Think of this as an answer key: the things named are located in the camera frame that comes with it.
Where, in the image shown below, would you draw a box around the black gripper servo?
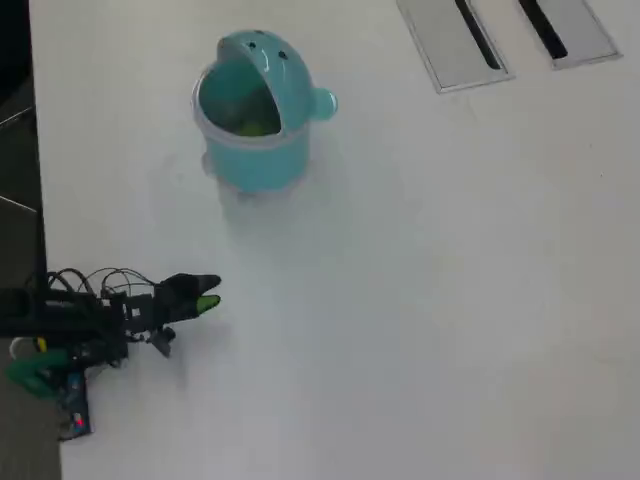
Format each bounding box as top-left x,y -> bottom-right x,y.
123,272 -> 223,332

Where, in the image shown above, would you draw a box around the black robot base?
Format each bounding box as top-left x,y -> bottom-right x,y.
69,339 -> 130,370

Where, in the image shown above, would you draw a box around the teal whale-shaped bin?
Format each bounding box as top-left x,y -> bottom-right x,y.
189,29 -> 340,206

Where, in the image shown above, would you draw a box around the blue controller circuit board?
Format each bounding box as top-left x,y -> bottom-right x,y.
55,369 -> 94,441

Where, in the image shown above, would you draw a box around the white and yellow plastic part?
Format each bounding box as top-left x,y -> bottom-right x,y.
9,337 -> 49,361

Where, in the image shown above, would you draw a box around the green table clamp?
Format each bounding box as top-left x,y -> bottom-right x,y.
4,348 -> 71,399

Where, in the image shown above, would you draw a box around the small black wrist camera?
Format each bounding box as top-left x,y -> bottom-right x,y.
147,327 -> 177,358

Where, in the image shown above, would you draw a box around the thin black servo wires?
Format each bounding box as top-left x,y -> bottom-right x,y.
89,267 -> 157,297

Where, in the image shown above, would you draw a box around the thick black camera cable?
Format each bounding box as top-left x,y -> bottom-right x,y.
46,268 -> 101,297

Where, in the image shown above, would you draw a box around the silver table cable hatch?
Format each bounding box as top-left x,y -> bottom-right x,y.
396,0 -> 515,95
512,0 -> 623,71

